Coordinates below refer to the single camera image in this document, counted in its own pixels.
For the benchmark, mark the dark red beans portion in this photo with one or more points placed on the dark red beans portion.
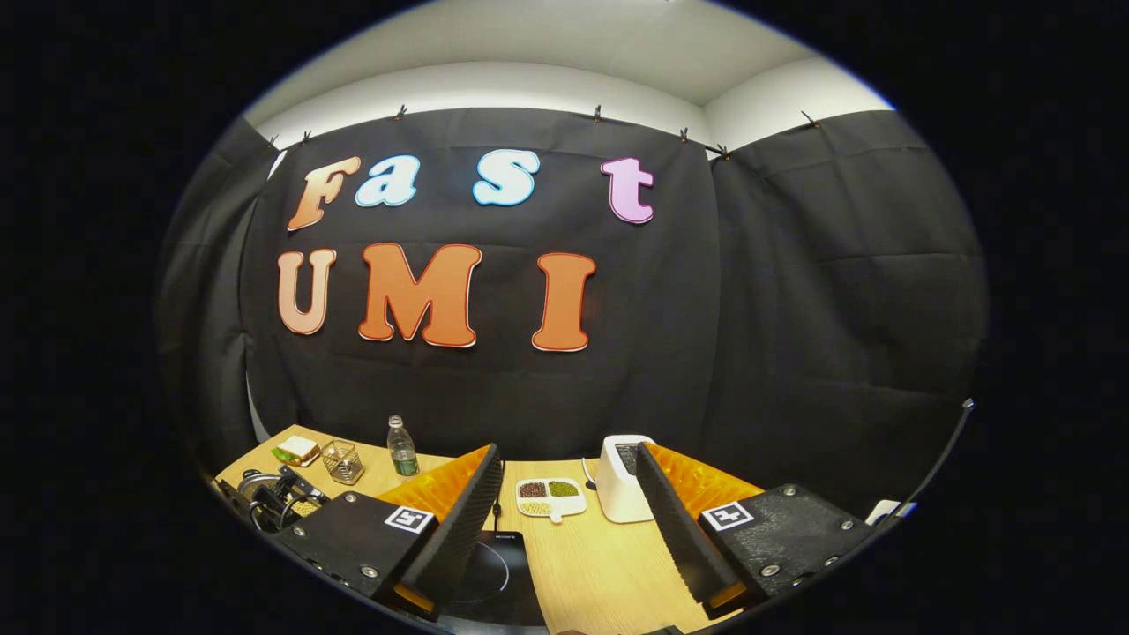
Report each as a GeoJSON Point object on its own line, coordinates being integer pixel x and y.
{"type": "Point", "coordinates": [532, 489]}

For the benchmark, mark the stainless steel pot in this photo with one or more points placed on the stainless steel pot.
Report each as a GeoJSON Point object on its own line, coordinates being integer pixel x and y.
{"type": "Point", "coordinates": [249, 480]}

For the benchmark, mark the black induction cooktop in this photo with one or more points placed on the black induction cooktop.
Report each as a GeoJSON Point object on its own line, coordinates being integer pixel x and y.
{"type": "Point", "coordinates": [503, 573]}

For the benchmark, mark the green mung beans portion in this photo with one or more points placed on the green mung beans portion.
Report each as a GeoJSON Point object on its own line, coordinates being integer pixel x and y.
{"type": "Point", "coordinates": [563, 488]}

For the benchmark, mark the sandwich with lettuce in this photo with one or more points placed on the sandwich with lettuce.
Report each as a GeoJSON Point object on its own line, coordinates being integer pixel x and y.
{"type": "Point", "coordinates": [298, 450]}

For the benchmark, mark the heap of soybeans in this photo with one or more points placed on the heap of soybeans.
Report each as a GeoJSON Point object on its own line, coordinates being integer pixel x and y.
{"type": "Point", "coordinates": [306, 509]}

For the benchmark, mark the white toaster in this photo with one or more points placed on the white toaster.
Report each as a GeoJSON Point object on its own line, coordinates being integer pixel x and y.
{"type": "Point", "coordinates": [617, 494]}

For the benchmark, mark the small white object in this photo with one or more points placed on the small white object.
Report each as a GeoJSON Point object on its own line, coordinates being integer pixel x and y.
{"type": "Point", "coordinates": [891, 511]}

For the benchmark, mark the pale beans portion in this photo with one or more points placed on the pale beans portion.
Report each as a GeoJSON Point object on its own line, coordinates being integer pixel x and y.
{"type": "Point", "coordinates": [535, 507]}

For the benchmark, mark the clear plastic water bottle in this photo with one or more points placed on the clear plastic water bottle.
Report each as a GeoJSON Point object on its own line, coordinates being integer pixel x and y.
{"type": "Point", "coordinates": [402, 450]}

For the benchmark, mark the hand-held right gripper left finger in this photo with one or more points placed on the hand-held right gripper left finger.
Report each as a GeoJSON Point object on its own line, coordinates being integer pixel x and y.
{"type": "Point", "coordinates": [463, 529]}

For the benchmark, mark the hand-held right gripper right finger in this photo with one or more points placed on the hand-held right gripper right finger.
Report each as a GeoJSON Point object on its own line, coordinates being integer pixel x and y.
{"type": "Point", "coordinates": [679, 538]}

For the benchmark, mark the white divided dish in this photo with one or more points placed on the white divided dish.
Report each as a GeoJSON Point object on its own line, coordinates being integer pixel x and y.
{"type": "Point", "coordinates": [571, 507]}

